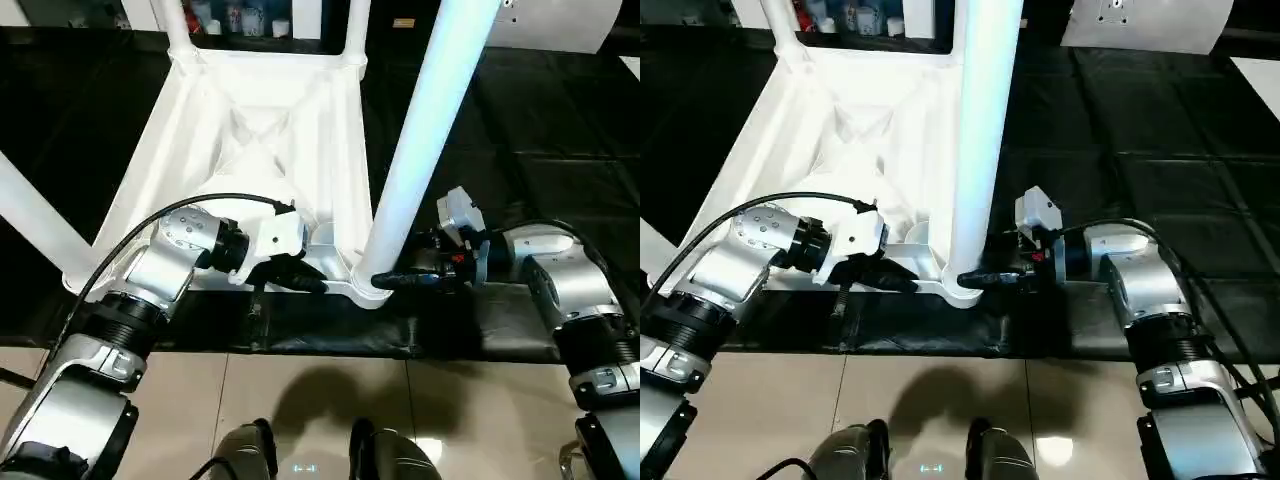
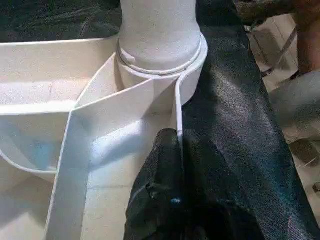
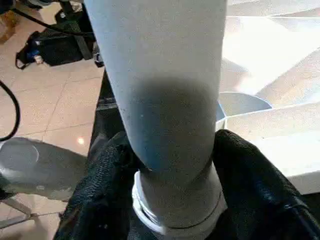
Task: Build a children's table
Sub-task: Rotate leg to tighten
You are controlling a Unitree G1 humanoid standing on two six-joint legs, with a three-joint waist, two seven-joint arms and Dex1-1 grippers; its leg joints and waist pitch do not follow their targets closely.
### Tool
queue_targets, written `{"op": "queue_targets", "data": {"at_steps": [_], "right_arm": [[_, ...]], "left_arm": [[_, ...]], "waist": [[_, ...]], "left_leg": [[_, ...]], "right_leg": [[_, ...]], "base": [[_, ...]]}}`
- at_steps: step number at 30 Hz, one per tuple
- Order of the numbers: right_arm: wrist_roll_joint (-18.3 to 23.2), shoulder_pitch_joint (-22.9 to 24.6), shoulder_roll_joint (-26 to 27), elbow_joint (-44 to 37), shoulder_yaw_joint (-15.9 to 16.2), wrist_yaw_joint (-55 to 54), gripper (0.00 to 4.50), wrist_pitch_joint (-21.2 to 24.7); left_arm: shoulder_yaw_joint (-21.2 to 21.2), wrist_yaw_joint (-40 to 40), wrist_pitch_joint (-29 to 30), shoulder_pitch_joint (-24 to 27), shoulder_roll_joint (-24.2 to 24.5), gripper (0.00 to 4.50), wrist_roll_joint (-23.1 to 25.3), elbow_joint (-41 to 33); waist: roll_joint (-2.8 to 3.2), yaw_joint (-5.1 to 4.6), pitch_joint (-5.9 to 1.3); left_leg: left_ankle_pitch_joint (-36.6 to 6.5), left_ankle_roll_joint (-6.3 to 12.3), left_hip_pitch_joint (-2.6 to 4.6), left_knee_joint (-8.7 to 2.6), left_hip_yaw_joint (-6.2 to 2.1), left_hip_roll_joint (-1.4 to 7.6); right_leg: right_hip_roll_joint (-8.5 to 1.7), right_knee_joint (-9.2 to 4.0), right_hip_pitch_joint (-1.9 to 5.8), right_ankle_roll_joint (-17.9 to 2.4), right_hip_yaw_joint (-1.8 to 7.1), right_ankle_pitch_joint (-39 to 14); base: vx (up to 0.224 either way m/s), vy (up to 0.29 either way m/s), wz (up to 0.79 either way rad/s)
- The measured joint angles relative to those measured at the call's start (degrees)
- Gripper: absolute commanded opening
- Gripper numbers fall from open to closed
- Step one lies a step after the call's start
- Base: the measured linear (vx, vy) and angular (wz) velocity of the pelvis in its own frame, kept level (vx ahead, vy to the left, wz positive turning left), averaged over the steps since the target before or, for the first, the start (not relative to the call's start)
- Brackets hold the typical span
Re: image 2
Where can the white plastic table top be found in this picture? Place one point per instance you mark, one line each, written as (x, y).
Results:
(50, 80)

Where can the black work mat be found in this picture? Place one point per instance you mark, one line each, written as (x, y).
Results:
(237, 100)

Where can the white plastic table leg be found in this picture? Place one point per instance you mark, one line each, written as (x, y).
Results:
(160, 30)

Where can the thin grey tripod stand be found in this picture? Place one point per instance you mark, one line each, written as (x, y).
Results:
(287, 42)

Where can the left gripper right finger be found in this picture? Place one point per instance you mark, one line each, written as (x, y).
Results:
(217, 205)

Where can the grey left robot foot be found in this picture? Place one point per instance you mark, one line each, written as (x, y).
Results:
(297, 105)

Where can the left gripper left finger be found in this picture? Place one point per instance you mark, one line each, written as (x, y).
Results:
(157, 200)

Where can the brown upright post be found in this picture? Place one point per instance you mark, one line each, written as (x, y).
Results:
(308, 37)

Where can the brown woven stool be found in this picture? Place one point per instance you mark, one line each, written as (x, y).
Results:
(270, 8)

